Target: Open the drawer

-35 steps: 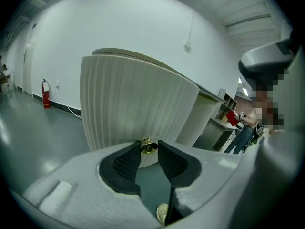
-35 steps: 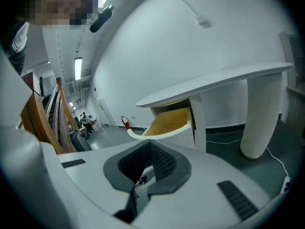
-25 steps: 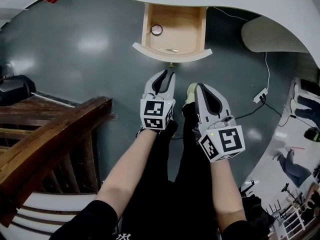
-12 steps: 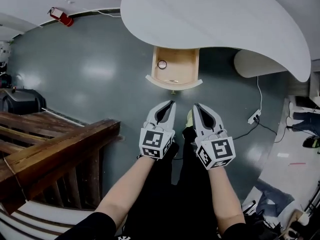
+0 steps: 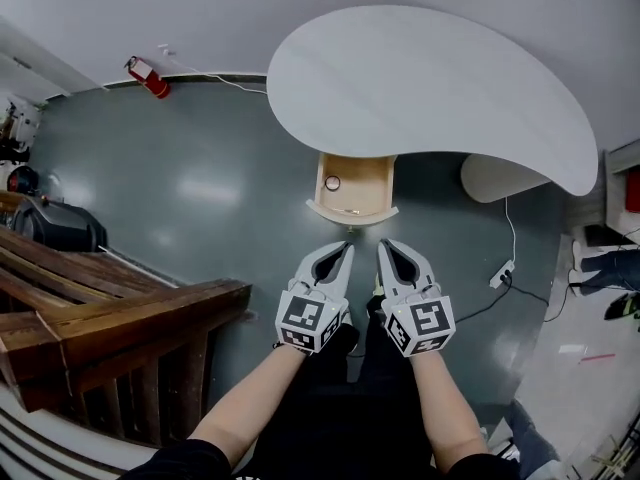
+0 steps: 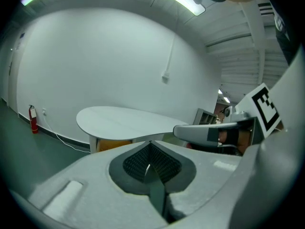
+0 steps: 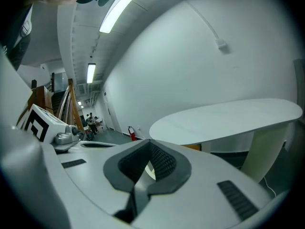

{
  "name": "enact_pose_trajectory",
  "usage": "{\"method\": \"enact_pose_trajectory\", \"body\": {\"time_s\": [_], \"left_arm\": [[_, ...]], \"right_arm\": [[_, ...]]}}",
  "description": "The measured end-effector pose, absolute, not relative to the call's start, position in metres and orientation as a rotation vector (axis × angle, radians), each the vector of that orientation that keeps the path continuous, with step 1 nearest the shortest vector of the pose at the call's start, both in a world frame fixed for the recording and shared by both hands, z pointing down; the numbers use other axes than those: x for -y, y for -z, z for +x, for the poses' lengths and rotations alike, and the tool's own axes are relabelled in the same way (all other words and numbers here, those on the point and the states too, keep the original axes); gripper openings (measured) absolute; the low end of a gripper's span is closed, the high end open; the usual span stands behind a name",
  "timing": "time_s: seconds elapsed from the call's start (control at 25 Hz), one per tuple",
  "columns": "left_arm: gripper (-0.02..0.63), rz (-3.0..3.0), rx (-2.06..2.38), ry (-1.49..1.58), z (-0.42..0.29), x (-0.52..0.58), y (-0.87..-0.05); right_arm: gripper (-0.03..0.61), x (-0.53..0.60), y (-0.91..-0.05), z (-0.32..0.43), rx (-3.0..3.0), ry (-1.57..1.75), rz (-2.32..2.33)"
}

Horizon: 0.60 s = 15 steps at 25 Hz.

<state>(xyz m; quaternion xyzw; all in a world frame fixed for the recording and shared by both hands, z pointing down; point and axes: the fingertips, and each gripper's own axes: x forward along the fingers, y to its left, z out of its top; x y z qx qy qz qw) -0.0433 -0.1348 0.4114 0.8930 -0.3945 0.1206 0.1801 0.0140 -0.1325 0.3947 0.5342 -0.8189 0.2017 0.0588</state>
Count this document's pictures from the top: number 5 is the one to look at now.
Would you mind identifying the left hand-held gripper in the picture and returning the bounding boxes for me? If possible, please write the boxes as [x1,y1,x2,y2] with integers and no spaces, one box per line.
[274,240,357,357]

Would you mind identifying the dark wooden stair railing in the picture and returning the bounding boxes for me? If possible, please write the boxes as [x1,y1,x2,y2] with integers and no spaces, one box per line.
[0,190,253,449]

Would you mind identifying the white kidney-shaped desk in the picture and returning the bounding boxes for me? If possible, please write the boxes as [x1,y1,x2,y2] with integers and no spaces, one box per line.
[266,5,600,204]

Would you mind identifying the white power strip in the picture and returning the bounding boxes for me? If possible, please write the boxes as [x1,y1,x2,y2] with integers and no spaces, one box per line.
[489,260,517,290]

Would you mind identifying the white power cable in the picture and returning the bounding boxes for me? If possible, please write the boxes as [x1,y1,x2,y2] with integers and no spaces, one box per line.
[167,51,518,265]

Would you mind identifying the person's left forearm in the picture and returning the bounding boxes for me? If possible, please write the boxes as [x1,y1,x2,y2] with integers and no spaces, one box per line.
[187,345,309,463]

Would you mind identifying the large white wooden drawer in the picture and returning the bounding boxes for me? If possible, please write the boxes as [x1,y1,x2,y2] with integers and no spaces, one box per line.
[305,151,400,233]

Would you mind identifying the person's right forearm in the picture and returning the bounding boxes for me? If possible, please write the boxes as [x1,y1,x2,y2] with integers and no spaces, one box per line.
[409,352,489,472]

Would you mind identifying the white equipment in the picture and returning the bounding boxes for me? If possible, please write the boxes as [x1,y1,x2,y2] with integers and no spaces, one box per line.
[3,96,42,145]

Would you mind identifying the red box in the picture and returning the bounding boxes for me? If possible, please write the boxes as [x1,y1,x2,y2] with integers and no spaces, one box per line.
[625,172,640,214]

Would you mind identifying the black rounded appliance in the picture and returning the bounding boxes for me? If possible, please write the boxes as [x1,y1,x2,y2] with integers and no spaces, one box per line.
[10,200,109,254]

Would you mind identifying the red black round object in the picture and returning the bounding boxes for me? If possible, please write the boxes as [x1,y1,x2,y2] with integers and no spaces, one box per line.
[6,164,40,195]

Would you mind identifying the red fire extinguisher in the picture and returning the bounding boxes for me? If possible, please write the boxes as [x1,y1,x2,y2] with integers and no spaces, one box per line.
[124,56,172,100]

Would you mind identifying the person's black shirt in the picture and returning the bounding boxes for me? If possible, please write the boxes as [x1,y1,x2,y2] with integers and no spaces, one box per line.
[118,387,504,480]

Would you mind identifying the gray wooden shelf cabinet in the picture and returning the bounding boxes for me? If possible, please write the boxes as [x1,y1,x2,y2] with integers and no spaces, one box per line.
[602,140,640,244]

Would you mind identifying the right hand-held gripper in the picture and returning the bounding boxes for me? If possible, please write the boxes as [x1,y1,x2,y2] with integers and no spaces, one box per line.
[377,238,455,358]

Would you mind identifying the person's black trousers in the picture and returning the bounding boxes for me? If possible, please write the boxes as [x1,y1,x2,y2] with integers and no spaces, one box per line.
[299,295,419,404]

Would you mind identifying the black cable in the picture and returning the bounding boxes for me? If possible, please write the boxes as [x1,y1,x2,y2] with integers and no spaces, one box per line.
[452,275,509,323]
[504,272,551,305]

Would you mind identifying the black neon green object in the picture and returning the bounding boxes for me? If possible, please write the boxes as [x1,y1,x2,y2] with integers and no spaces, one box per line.
[603,291,640,322]

